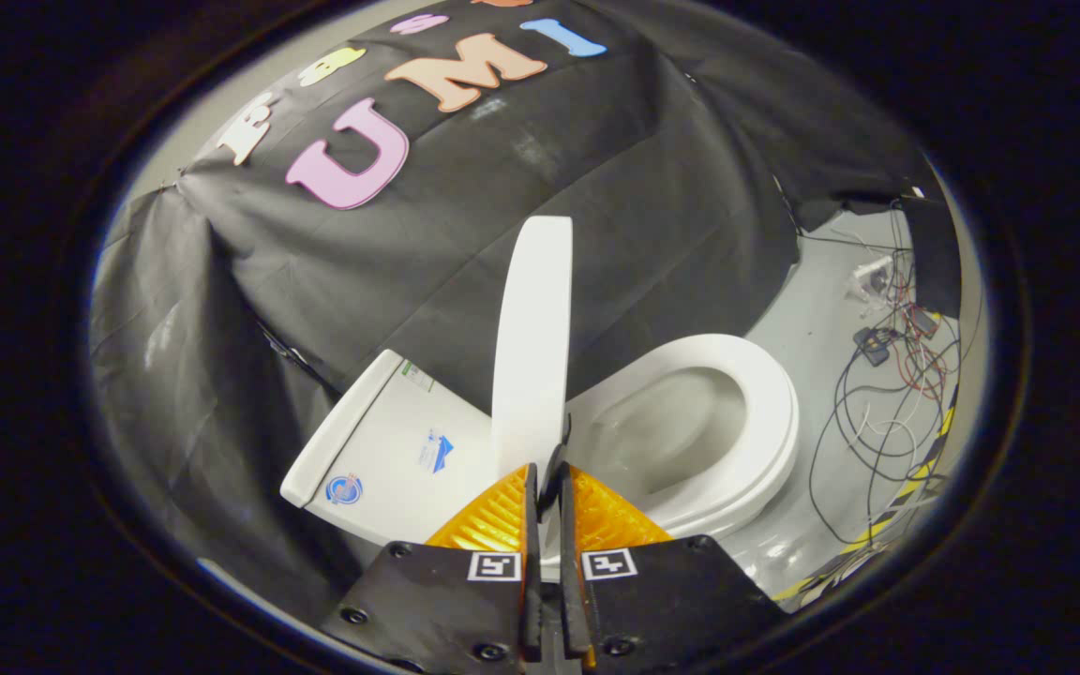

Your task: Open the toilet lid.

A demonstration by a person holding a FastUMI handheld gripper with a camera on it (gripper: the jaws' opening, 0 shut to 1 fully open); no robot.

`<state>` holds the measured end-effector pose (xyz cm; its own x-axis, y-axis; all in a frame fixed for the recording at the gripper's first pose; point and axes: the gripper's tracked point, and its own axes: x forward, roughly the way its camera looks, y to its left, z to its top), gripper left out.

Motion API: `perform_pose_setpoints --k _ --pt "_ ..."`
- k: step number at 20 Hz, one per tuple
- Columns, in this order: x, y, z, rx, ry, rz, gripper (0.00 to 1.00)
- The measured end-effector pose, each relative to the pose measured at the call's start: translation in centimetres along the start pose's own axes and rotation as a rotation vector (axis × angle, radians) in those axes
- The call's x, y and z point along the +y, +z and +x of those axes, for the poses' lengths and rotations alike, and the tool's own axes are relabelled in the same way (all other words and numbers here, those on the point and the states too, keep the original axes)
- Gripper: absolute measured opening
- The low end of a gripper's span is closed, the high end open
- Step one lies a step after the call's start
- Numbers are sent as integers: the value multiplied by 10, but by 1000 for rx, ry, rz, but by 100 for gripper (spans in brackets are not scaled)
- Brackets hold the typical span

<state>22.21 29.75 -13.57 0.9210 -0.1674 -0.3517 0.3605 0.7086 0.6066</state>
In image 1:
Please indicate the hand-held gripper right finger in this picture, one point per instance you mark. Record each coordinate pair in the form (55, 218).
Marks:
(574, 600)

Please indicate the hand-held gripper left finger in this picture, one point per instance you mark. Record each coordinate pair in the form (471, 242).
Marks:
(532, 600)

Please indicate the white toilet lid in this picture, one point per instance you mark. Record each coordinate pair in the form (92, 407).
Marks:
(531, 328)

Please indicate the white toilet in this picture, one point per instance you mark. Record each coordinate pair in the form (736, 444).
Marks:
(399, 450)

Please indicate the white toilet seat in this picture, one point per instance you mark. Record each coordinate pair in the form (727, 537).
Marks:
(770, 394)

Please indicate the yellow black floor tape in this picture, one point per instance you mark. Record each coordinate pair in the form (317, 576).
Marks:
(915, 478)

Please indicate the black power adapter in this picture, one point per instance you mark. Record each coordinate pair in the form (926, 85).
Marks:
(873, 345)

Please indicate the black backdrop cloth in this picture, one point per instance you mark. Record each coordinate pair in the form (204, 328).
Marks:
(596, 187)

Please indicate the small dark adapter box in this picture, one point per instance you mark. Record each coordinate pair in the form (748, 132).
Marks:
(922, 321)

